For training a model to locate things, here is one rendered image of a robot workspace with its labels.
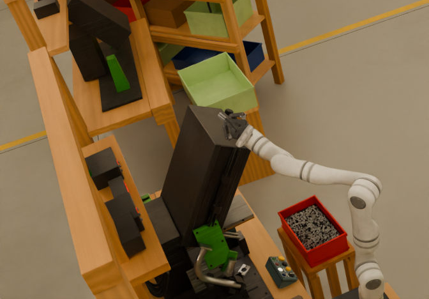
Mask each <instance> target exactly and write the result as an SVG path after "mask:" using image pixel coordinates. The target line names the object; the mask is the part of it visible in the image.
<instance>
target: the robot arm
mask: <svg viewBox="0 0 429 299"><path fill-rule="evenodd" d="M218 115H219V118H220V119H221V120H222V121H223V122H224V124H223V126H222V127H223V133H224V136H225V139H226V140H230V139H232V138H233V139H237V142H236V146H237V147H239V148H240V147H242V146H243V145H244V146H246V147H247V148H248V149H249V150H251V151H253V152H254V153H255V154H257V155H258V156H259V157H260V158H262V159H264V160H268V161H270V162H271V168H272V169H273V171H275V172H276V173H279V174H282V175H286V176H291V177H295V178H299V179H300V180H303V181H307V182H309V183H312V184H315V185H334V184H342V185H350V186H351V187H350V189H349V192H348V195H347V197H348V202H349V207H350V212H351V216H352V234H353V242H354V250H355V262H354V271H355V274H356V276H357V279H358V281H359V284H360V285H359V288H358V292H359V299H384V297H383V293H384V287H385V282H384V276H383V274H382V272H381V270H380V267H379V265H378V263H377V260H376V258H375V250H376V249H377V247H378V246H379V242H380V235H379V227H378V225H377V223H376V222H375V221H374V220H373V219H372V208H373V205H374V203H375V202H376V200H377V198H378V197H379V195H380V193H381V192H382V183H381V182H380V181H379V180H378V179H377V178H376V177H374V176H372V175H369V174H365V173H360V172H352V171H345V170H340V169H333V168H329V167H324V166H322V165H318V164H314V163H312V162H309V161H306V160H297V159H295V158H294V157H293V156H292V155H291V154H290V153H288V152H287V151H285V150H284V149H281V148H279V147H278V146H276V145H274V144H273V143H272V142H271V141H270V140H268V139H267V138H265V137H264V136H263V135H262V134H261V133H260V132H259V131H258V130H256V129H255V128H254V127H252V126H251V125H250V124H248V122H247V120H246V116H247V114H246V113H244V112H239V113H232V114H230V116H228V115H226V113H224V112H220V113H219V114H218ZM238 117H240V118H242V119H237V120H234V119H233V118H238ZM228 127H229V128H230V133H231V135H230V134H229V128H228Z"/></svg>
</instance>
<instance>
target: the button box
mask: <svg viewBox="0 0 429 299"><path fill-rule="evenodd" d="M272 257H273V256H269V259H268V261H267V263H266V265H265V267H266V269H267V270H268V272H269V274H270V275H271V277H272V278H273V280H274V282H275V283H276V285H277V286H278V288H279V289H282V288H284V287H286V286H289V285H291V284H293V283H295V282H296V281H297V277H296V275H295V276H293V277H291V276H290V275H289V272H293V271H292V269H291V270H290V271H287V270H286V269H285V268H286V267H287V266H288V267H290V266H289V264H288V263H287V266H284V265H282V263H283V261H280V260H279V259H278V257H273V258H275V259H276V261H274V260H272ZM284 261H285V262H286V260H284ZM275 263H278V264H279V266H277V265H275ZM279 268H281V269H282V270H283V271H280V270H279ZM282 273H284V274H286V276H283V275H282ZM293 273H294V272H293Z"/></svg>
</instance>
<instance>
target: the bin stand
mask: <svg viewBox="0 0 429 299"><path fill-rule="evenodd" d="M277 231H278V235H279V237H280V239H281V240H282V245H283V249H284V251H285V255H286V258H287V262H288V264H289V266H290V267H291V268H292V270H293V272H294V273H295V274H296V276H297V278H298V279H299V281H300V282H301V284H302V285H303V287H304V288H305V290H306V287H305V282H304V279H303V275H302V272H301V270H302V271H303V273H304V274H305V275H306V278H307V281H308V285H309V288H310V292H311V296H312V299H324V293H323V290H322V286H321V282H320V277H319V275H318V274H317V272H319V271H321V270H323V269H326V274H327V279H328V282H329V288H330V292H331V296H332V298H334V297H336V296H339V295H341V294H342V291H341V287H340V281H339V278H338V272H337V269H336V263H337V262H339V261H341V260H343V264H344V268H345V274H346V278H347V284H348V288H349V291H350V290H352V289H355V288H357V287H359V285H360V284H359V281H358V278H357V276H356V274H355V271H354V262H355V250H354V247H353V246H352V245H351V243H350V242H349V241H348V239H347V243H348V246H349V247H350V248H349V250H348V251H346V252H344V253H342V254H340V255H338V256H336V257H334V258H332V259H330V260H328V261H326V262H324V263H322V264H320V265H318V266H315V267H313V268H310V266H309V265H308V263H307V262H306V261H305V259H304V257H303V256H302V255H301V253H300V252H299V251H298V249H297V248H296V246H295V245H294V244H293V242H292V241H291V239H290V238H289V236H288V235H287V233H286V232H285V231H284V230H283V228H282V227H280V228H278V229H277Z"/></svg>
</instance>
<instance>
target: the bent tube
mask: <svg viewBox="0 0 429 299"><path fill-rule="evenodd" d="M198 244H199V246H200V250H199V253H198V255H197V257H196V259H195V263H194V270H195V274H196V276H197V277H198V278H199V279H200V280H201V281H203V282H206V283H209V284H216V285H219V286H226V287H230V288H237V289H240V288H241V284H237V283H236V281H233V280H227V279H220V278H216V277H210V276H207V275H205V274H204V273H203V272H202V270H201V264H202V261H203V258H204V256H205V255H206V252H207V250H210V251H212V248H211V246H210V245H207V244H204V243H201V242H199V243H198Z"/></svg>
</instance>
